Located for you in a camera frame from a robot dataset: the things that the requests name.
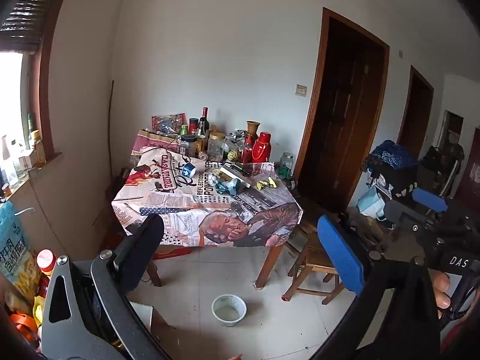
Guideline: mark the red thermos flask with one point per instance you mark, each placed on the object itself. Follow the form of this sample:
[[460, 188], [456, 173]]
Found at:
[[262, 146]]

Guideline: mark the wooden stool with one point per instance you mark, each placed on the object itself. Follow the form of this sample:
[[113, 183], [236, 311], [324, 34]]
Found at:
[[313, 260]]

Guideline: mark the beige cardboard piece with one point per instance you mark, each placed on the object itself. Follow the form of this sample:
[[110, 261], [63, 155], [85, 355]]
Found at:
[[233, 176]]

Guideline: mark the red snack bag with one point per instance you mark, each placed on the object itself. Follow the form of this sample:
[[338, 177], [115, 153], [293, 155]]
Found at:
[[168, 122]]

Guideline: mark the white bowl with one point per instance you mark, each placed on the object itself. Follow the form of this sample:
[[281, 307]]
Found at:
[[216, 309]]

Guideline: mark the dark wine bottle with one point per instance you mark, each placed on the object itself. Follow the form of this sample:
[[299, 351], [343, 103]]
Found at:
[[204, 118]]

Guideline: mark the blue yellow printed bag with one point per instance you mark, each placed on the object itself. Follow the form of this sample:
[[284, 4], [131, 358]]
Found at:
[[13, 247]]

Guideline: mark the red flat box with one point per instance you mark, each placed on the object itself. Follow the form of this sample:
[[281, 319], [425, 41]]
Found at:
[[176, 252]]

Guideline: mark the clear bottle with yellow label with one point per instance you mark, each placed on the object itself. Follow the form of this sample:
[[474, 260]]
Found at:
[[201, 135]]

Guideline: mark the yellow oil bottle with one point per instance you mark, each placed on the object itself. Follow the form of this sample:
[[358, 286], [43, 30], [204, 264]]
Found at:
[[37, 147]]

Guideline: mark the green-capped bottle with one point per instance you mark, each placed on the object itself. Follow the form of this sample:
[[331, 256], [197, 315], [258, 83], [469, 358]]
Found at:
[[183, 130]]

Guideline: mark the green glass bottle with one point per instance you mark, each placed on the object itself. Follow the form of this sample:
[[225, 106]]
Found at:
[[31, 124]]

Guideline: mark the person's right hand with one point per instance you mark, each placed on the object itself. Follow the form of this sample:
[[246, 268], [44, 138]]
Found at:
[[441, 283]]

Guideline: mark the yellow wrapper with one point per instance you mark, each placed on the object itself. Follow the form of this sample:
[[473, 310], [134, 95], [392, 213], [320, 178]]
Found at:
[[266, 183]]

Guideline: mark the black bag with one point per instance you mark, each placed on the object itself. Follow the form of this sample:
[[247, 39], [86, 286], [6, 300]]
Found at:
[[397, 182]]

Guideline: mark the clear glass jar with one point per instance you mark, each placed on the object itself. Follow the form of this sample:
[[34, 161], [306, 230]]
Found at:
[[287, 160]]

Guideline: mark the brown ceramic vase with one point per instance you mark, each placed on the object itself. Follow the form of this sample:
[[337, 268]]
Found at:
[[253, 127]]

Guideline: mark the black-lidded plastic jar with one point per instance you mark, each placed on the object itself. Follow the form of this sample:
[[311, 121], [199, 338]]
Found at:
[[188, 145]]

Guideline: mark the blue shiny roll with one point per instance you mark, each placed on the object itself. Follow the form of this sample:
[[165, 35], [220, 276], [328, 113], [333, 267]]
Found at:
[[188, 169]]

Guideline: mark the pink beige woven sack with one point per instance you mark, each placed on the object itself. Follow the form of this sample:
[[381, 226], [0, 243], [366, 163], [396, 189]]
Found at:
[[153, 144]]

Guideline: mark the wooden table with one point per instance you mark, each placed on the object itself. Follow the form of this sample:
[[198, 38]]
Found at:
[[268, 266]]

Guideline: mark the small lying glass jar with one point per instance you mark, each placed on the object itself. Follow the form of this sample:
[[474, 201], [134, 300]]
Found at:
[[291, 184]]

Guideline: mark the blue-green wrapper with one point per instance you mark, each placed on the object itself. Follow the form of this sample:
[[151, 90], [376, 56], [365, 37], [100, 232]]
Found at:
[[229, 186]]

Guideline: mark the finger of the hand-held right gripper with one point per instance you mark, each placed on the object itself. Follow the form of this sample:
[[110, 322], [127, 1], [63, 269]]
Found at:
[[410, 219], [429, 199]]

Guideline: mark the beige light switch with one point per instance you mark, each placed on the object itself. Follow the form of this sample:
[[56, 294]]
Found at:
[[300, 90]]

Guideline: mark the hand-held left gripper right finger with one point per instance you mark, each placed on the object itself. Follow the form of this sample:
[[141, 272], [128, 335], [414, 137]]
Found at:
[[339, 251]]

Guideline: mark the light blue plastic bag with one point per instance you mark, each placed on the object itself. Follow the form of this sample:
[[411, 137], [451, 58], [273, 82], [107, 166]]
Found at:
[[371, 204]]

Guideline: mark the dark window blind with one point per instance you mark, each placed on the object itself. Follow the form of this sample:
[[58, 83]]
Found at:
[[22, 18]]

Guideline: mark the hanging dark jacket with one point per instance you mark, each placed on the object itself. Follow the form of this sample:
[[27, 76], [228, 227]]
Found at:
[[452, 154]]

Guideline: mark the red-capped yellow jar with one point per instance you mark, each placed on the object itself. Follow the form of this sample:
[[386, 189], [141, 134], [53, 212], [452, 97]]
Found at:
[[45, 261]]

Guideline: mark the gold-lidded plastic jar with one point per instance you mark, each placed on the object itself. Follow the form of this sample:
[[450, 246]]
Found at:
[[216, 145]]

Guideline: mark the silver foil bag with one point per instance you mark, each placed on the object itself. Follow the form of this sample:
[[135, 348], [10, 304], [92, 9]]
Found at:
[[238, 135]]

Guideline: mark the dark wooden door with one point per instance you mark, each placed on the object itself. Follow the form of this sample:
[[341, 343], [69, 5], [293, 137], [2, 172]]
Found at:
[[348, 112], [414, 114]]

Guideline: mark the printed newspaper tablecloth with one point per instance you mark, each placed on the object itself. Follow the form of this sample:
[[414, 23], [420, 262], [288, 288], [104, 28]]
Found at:
[[176, 202]]

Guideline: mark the blue patterned cloth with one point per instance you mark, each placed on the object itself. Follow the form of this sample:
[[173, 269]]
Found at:
[[393, 156]]

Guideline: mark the green net cloth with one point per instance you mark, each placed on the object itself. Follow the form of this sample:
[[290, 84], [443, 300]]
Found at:
[[283, 172]]

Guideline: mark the red sauce bottle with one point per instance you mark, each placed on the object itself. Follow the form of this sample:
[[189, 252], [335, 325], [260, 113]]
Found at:
[[246, 150]]

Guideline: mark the yellow pineapple ornament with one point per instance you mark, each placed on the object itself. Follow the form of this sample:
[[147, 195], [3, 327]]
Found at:
[[233, 155]]

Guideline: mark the red-lidded dark jar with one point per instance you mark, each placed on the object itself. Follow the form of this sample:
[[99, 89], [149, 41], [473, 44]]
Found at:
[[193, 125]]

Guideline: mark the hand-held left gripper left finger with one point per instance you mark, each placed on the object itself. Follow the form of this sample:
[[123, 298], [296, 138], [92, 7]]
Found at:
[[144, 247]]

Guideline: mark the brown window frame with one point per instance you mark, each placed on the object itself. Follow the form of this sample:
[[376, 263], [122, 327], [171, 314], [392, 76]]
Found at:
[[48, 93]]

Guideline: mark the clear glass bottle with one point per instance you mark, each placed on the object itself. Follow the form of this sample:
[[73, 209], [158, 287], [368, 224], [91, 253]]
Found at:
[[9, 163]]

